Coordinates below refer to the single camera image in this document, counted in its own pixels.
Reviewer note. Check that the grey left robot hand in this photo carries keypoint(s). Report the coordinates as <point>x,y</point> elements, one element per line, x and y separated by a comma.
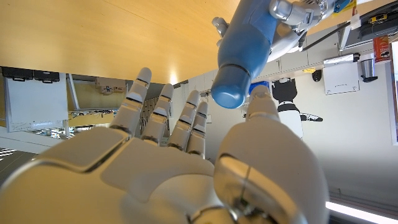
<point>289,40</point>

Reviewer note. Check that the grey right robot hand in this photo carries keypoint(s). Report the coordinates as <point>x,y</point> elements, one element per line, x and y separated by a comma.
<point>155,180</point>

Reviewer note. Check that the blue metal bottle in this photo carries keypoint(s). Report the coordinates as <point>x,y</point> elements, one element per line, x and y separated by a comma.
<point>245,40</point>

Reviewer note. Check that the blue bottle cap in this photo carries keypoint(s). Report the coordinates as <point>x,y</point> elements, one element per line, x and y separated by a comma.
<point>230,90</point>

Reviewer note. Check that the black white hand figure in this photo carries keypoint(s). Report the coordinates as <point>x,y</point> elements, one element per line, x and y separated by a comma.
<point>289,109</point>

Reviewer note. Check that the small black round device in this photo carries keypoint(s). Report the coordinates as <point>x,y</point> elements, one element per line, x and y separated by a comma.
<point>316,75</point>

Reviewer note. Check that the small blue box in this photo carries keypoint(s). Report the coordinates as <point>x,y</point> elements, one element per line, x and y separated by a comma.
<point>259,84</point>

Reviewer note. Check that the steel cup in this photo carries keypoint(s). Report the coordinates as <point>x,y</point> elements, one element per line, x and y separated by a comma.
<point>368,68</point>

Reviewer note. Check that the open white-edged laptop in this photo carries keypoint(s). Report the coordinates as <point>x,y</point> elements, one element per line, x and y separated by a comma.
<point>373,31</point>

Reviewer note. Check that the red snack can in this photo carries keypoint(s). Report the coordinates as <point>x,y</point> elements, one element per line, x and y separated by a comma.
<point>381,49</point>

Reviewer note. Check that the brown cardboard box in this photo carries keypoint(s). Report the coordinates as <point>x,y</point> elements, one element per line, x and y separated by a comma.
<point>109,85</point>

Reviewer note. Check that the white board panel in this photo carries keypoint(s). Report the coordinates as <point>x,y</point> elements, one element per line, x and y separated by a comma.
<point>34,105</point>

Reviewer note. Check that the black hard case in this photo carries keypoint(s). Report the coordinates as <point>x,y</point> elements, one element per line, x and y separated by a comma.
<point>46,76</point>
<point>17,74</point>

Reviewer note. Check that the long ceiling light strip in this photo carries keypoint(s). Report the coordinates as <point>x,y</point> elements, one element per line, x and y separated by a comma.
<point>360,214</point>

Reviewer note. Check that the white table frame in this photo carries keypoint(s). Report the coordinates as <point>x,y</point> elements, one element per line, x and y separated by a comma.
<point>73,93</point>

